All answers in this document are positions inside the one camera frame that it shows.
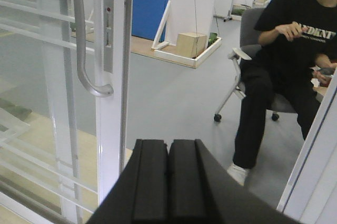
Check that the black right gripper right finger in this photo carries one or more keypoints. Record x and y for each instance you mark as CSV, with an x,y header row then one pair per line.
x,y
201,191

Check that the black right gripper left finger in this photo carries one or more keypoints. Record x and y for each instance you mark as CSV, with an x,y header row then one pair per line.
x,y
140,193

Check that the white framed glass sliding door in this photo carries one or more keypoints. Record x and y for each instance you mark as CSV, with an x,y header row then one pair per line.
x,y
62,149

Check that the grey door pull handle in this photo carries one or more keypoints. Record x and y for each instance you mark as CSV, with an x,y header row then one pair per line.
x,y
97,91

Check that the wooden cube on platform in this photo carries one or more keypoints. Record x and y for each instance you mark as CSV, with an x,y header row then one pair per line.
x,y
190,45

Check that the white edged wooden platform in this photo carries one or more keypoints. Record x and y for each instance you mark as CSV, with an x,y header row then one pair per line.
x,y
166,51

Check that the seated person in black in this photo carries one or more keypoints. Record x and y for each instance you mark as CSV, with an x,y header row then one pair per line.
x,y
295,36

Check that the blue partition panel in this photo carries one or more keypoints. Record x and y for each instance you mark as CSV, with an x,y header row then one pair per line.
x,y
147,15

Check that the white door frame post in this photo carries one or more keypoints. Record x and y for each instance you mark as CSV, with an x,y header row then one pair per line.
x,y
310,193

